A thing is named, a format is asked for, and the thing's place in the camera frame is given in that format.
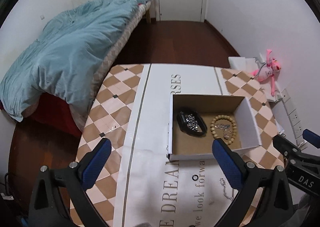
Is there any blue duvet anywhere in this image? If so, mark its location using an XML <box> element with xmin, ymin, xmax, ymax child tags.
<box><xmin>0</xmin><ymin>0</ymin><xmax>152</xmax><ymax>123</ymax></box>

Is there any white wall power strip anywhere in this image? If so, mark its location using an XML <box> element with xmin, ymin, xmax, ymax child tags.
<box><xmin>281</xmin><ymin>89</ymin><xmax>307</xmax><ymax>149</ymax></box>

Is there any pink panther plush toy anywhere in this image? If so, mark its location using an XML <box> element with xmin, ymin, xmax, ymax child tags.
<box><xmin>251</xmin><ymin>49</ymin><xmax>281</xmax><ymax>97</ymax></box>

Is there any bed with patterned mattress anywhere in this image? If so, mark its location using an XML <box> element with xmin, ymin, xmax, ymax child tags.
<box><xmin>0</xmin><ymin>0</ymin><xmax>153</xmax><ymax>138</ymax></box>

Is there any wooden bead bracelet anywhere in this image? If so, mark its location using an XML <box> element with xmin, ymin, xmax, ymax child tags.
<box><xmin>210</xmin><ymin>114</ymin><xmax>238</xmax><ymax>146</ymax></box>

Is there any black bangle bracelet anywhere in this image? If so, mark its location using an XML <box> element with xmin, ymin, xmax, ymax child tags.
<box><xmin>176</xmin><ymin>106</ymin><xmax>208</xmax><ymax>138</ymax></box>

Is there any white cardboard box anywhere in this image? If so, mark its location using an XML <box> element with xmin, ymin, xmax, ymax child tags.
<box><xmin>168</xmin><ymin>94</ymin><xmax>261</xmax><ymax>161</ymax></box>

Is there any thick silver chain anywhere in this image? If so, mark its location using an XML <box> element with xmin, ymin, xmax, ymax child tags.
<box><xmin>183</xmin><ymin>113</ymin><xmax>203</xmax><ymax>133</ymax></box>

